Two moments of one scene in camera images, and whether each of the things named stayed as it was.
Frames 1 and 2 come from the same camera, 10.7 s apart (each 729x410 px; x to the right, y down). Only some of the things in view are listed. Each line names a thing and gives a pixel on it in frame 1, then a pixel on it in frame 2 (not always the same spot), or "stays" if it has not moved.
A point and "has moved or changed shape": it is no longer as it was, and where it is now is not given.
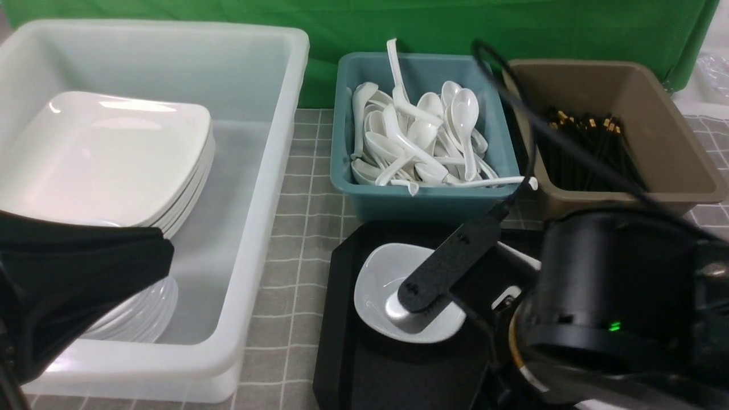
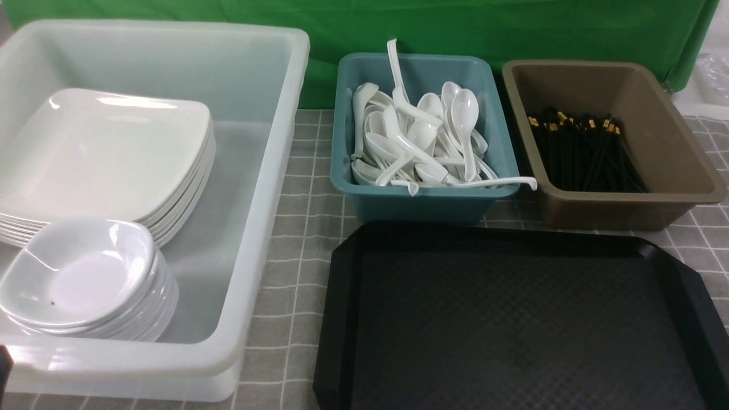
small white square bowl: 380,270 has moved or changed shape
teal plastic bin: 486,82 stays
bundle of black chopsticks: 561,169 stays
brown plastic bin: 623,113 stays
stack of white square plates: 107,160 stays
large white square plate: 510,274 to 81,153
